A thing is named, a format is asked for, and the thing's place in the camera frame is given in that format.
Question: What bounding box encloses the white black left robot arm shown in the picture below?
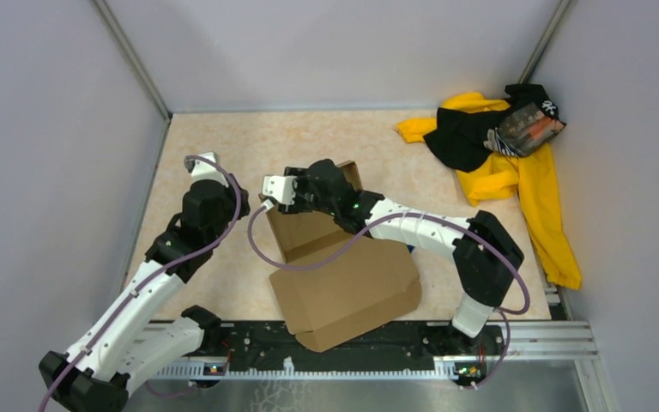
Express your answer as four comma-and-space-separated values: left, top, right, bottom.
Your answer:
38, 174, 250, 411

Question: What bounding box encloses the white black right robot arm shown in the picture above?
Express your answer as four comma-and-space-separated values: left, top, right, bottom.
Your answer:
262, 159, 525, 354

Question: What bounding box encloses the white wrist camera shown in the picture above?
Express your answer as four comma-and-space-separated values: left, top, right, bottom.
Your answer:
184, 152, 229, 187
261, 175, 299, 214

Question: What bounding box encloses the brown cardboard box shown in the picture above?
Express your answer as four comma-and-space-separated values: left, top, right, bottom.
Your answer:
265, 161, 422, 353

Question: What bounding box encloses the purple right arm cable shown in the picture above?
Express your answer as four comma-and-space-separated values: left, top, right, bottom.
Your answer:
247, 204, 532, 391

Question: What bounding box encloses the yellow cloth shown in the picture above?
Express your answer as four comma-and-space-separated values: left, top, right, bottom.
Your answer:
395, 92, 583, 291

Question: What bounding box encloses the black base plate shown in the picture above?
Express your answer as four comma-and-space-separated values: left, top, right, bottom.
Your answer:
192, 321, 504, 373

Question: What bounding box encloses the aluminium frame rail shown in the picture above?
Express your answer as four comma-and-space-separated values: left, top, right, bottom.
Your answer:
68, 321, 620, 412

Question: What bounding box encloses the patterned grey pouch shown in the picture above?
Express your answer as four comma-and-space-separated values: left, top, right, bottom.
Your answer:
483, 100, 566, 157

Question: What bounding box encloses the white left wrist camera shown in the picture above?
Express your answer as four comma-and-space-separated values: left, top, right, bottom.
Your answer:
184, 152, 229, 187

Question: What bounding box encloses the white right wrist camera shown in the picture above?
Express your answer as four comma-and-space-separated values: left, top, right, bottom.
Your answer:
261, 175, 299, 214

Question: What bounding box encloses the black cloth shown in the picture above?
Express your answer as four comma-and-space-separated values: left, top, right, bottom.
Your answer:
423, 83, 556, 173

